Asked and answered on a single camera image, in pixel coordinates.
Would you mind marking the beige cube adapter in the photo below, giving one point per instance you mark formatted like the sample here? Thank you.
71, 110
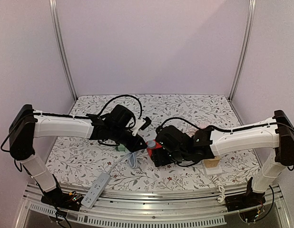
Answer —
212, 163

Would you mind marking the aluminium front rail base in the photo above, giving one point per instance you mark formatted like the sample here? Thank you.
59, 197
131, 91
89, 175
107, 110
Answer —
134, 209

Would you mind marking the right aluminium frame post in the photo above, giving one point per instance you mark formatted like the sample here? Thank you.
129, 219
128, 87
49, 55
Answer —
244, 48

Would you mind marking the red cube adapter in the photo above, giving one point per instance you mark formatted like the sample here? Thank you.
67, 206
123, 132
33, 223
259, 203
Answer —
151, 146

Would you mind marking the floral patterned table mat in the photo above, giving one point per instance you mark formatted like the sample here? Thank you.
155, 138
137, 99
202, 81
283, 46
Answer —
77, 161

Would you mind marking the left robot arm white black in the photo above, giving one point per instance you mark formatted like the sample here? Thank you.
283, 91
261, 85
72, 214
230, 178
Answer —
119, 126

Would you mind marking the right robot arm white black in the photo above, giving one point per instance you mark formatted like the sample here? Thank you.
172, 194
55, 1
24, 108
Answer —
277, 133

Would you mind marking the left aluminium frame post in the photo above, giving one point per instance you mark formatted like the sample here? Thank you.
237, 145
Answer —
62, 52

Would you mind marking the white power strip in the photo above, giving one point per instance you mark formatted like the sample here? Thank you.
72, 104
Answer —
212, 171

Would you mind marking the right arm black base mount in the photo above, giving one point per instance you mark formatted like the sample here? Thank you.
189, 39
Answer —
244, 200

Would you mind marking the light green plug adapter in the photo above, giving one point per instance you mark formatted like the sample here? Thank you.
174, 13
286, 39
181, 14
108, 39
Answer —
121, 148

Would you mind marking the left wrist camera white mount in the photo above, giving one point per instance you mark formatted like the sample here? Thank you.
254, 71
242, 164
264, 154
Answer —
141, 124

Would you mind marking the grey blue power strip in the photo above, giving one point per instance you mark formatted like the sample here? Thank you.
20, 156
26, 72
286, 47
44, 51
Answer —
95, 191

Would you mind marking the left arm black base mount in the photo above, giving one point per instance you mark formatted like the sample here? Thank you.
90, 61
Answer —
59, 199

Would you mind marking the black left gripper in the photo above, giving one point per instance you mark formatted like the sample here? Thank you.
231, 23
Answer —
135, 147

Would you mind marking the aluminium frame post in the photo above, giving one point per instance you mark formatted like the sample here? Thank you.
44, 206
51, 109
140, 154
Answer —
62, 52
244, 48

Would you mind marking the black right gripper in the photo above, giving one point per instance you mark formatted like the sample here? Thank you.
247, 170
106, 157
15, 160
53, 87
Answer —
160, 153

